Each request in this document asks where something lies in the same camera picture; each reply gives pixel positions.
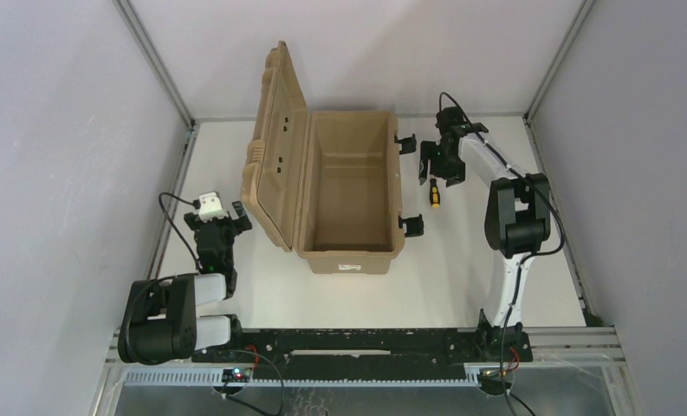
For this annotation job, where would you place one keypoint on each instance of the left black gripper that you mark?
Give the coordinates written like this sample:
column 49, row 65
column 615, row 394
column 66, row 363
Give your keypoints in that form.
column 217, row 225

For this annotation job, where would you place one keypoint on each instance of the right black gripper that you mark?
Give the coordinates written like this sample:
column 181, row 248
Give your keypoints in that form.
column 440, row 159

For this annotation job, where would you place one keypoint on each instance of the black yellow screwdriver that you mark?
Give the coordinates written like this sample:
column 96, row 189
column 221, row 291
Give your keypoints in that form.
column 434, row 194

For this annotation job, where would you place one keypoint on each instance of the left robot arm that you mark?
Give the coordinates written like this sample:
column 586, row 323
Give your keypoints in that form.
column 160, row 322

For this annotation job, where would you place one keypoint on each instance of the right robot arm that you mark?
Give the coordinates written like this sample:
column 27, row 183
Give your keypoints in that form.
column 517, row 220

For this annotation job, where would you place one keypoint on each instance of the tan plastic storage bin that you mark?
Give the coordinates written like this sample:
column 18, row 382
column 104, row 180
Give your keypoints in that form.
column 326, row 184

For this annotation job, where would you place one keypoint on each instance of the small circuit board with leds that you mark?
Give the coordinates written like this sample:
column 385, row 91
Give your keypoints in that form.
column 236, row 375

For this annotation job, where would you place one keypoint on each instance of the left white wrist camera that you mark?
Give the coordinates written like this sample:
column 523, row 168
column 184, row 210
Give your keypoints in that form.
column 210, row 207

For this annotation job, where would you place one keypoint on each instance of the right aluminium corner post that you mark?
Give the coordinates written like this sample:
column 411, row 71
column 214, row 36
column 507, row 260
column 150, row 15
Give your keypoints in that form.
column 560, row 55

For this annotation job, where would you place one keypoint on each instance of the aluminium corner post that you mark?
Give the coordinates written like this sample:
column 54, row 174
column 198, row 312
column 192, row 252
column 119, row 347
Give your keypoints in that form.
column 147, row 48
column 560, row 55

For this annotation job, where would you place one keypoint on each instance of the aluminium frame front rail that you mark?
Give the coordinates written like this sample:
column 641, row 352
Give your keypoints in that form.
column 576, row 348

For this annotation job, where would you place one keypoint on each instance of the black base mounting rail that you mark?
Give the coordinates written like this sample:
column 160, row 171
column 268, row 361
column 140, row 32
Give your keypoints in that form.
column 398, row 355

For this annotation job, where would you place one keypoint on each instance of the left aluminium corner post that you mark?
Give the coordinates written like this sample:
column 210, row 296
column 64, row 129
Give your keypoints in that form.
column 147, row 48

